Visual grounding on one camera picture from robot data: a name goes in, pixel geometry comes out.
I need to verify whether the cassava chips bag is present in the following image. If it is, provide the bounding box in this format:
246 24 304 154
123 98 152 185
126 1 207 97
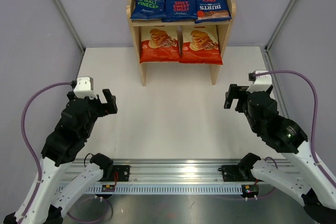
140 26 181 63
180 25 223 65

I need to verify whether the blue spicy chilli bag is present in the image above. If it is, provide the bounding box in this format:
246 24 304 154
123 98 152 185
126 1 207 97
162 0 197 23
195 0 232 24

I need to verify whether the blue sea salt vinegar bag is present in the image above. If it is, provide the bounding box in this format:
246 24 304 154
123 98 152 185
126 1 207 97
130 0 166 20

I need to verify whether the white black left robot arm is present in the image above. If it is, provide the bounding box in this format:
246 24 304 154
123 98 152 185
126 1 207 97
3 89 118 223

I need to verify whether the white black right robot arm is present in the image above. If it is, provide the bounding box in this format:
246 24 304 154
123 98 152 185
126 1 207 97
224 84 335 223

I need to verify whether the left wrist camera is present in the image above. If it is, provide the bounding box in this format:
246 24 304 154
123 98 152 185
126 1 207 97
73 76 98 100

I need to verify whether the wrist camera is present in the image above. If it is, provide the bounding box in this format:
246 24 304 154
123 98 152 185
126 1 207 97
73 76 98 100
247 70 272 93

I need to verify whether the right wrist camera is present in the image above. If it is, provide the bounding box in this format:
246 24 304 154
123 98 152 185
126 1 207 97
247 70 272 93

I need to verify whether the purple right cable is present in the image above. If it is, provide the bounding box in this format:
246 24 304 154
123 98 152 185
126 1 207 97
217 70 336 201

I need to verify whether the purple cable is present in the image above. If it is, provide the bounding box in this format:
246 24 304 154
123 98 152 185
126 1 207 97
15 81 113 222
217 70 336 201

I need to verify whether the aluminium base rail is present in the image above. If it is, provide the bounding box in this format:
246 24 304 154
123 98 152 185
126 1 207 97
85 159 248 195

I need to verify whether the aluminium frame post right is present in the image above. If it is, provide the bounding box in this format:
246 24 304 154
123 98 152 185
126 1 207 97
264 0 314 51

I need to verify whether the aluminium frame post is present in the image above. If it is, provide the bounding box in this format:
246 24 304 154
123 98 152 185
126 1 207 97
39 0 85 51
264 0 314 51

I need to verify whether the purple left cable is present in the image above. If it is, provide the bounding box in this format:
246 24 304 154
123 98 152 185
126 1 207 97
15 81 113 222

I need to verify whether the aluminium frame post left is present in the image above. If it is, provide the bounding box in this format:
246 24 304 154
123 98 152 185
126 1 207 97
39 0 85 51

